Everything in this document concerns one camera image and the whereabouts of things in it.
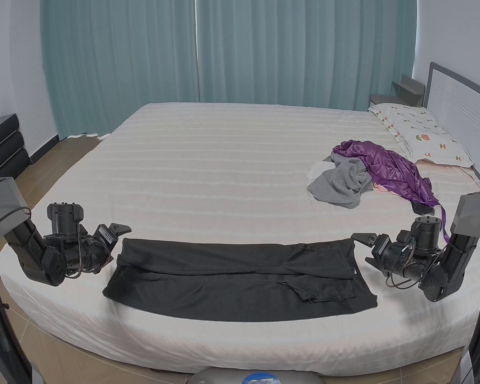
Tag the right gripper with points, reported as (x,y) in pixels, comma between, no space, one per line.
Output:
(392,260)

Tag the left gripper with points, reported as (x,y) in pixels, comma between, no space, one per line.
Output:
(100,250)

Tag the black T-shirt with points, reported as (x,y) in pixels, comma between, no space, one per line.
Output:
(224,286)

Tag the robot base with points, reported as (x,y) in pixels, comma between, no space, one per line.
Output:
(224,377)

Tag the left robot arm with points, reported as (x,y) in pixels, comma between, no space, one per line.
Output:
(32,250)

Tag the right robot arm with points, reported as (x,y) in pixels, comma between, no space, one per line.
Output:
(456,254)

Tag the bed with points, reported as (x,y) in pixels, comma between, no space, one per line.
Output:
(204,166)

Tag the pink garment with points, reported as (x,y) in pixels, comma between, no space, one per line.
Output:
(380,188)

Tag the black lace garment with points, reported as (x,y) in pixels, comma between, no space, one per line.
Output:
(423,208)

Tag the grey knitted garment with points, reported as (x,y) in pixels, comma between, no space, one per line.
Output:
(340,186)

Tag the purple satin garment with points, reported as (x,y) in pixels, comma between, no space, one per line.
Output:
(396,170)

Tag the white garment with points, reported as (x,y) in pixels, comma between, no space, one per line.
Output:
(318,170)

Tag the white printed pillow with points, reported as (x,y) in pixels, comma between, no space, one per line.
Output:
(424,134)

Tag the grey bedside table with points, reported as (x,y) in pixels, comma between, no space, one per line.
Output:
(404,90)

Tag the blue-green curtain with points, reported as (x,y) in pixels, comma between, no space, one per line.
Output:
(304,42)
(116,46)

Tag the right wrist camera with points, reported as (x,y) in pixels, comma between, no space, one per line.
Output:
(404,237)

